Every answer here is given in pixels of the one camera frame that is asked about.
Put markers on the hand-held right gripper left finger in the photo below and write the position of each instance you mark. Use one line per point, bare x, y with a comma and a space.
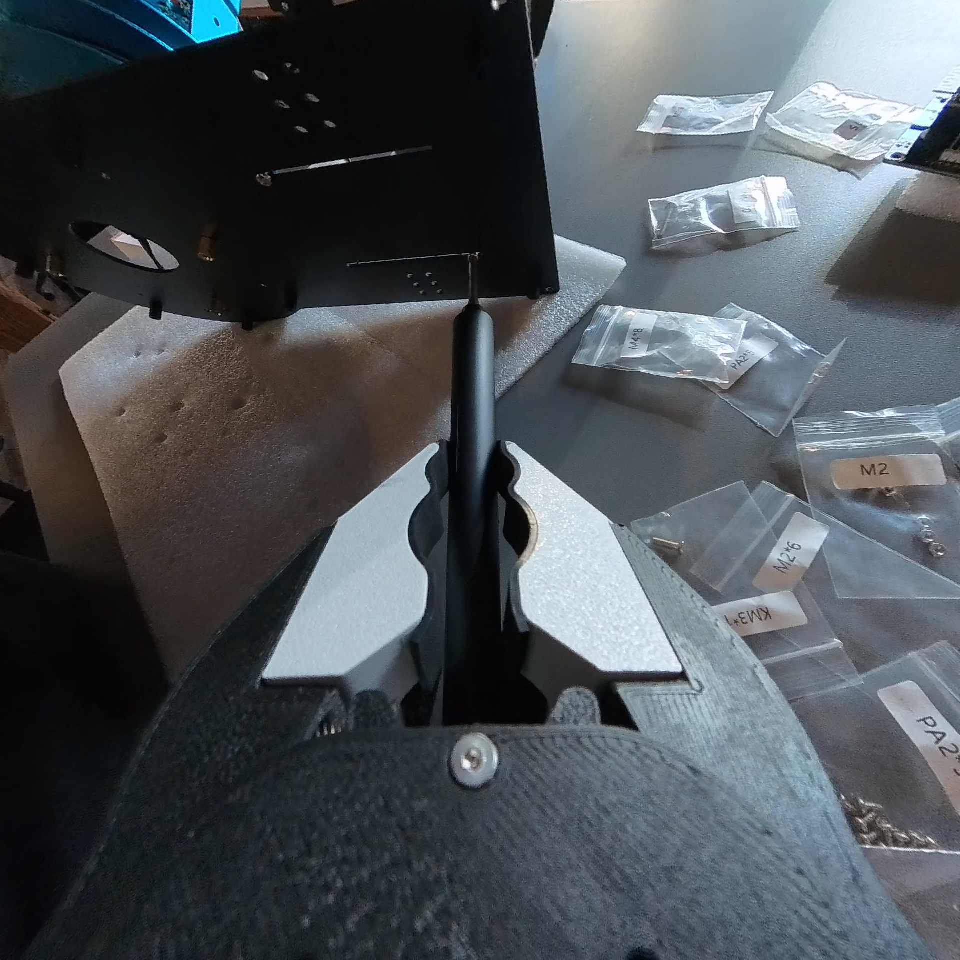
360, 600

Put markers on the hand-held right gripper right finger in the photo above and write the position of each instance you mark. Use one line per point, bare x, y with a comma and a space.
600, 607

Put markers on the black screwdriver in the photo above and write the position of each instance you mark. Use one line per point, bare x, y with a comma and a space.
469, 487

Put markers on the blue hobby robot arm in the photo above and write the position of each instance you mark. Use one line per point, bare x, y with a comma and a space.
300, 150

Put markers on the dark grey desk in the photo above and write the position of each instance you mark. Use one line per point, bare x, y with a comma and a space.
637, 150

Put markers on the white foam sheet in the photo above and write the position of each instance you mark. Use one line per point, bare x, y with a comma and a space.
262, 420

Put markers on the scattered clear screw bags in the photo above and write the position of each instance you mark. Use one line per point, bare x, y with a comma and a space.
825, 525

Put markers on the white foam block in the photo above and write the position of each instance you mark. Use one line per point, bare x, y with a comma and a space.
907, 232

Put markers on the black control circuit board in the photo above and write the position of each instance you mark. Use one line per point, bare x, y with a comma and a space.
930, 135

